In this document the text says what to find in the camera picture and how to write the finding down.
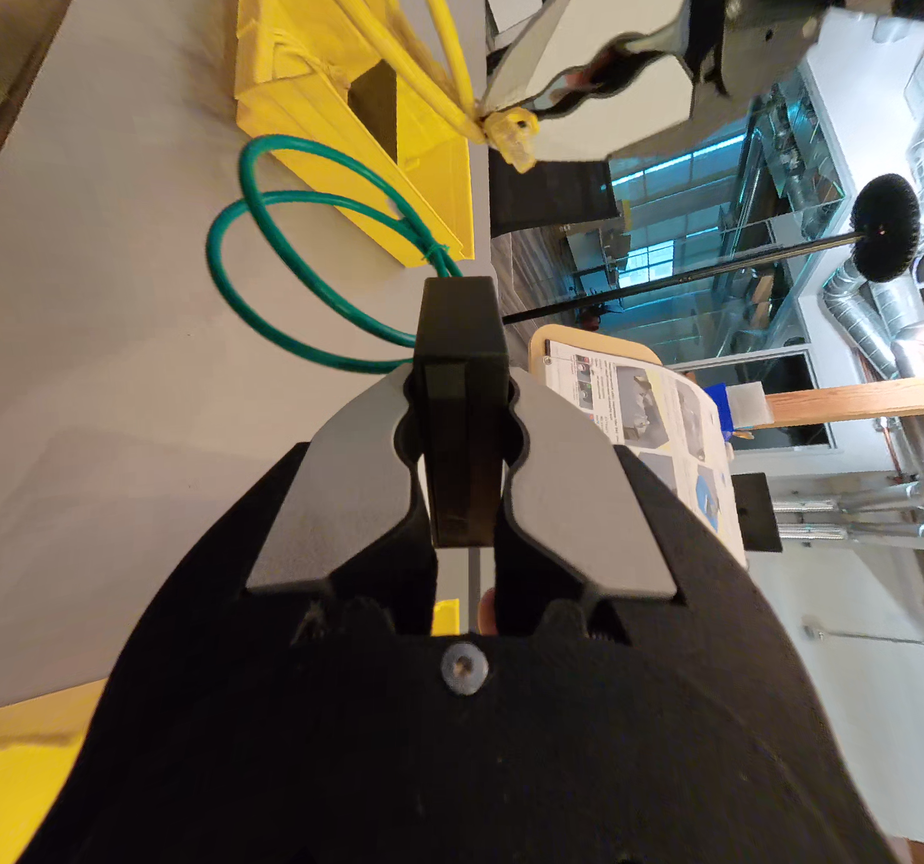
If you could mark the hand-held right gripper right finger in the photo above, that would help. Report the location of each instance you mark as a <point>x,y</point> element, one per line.
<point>585,503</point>

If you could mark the person's right hand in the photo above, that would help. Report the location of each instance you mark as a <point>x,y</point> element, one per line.
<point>489,615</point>

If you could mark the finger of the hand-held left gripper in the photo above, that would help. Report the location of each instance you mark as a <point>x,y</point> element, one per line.
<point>606,5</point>
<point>635,113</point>

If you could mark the black port box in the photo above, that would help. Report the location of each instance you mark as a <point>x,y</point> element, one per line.
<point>462,330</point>

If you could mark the metal wall rod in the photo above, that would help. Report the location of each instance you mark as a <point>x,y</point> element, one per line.
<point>866,636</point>

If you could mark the blue box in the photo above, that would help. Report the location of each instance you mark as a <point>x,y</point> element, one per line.
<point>716,405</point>

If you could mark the silver air duct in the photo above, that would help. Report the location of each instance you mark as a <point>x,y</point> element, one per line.
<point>866,322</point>

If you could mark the printed instruction sheet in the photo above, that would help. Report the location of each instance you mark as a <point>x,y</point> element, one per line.
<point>635,409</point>

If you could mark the yellow plastic bin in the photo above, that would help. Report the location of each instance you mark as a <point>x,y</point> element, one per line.
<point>36,792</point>
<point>289,70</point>

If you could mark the black mesh chair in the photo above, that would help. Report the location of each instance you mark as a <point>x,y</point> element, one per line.
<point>552,192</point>

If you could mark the metal pipes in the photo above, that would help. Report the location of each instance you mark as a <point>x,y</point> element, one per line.
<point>852,517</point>

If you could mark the black square block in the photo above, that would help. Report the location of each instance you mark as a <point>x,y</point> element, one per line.
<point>756,514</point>

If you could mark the wooden beam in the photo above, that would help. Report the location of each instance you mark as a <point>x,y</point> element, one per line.
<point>844,403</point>

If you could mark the black fuzzy ball on pole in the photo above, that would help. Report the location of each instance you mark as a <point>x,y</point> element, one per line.
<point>886,228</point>

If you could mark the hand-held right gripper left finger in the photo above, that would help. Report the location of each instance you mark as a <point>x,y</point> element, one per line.
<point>339,488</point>

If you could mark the pale grey block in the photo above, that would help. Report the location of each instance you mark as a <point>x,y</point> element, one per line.
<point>747,405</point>

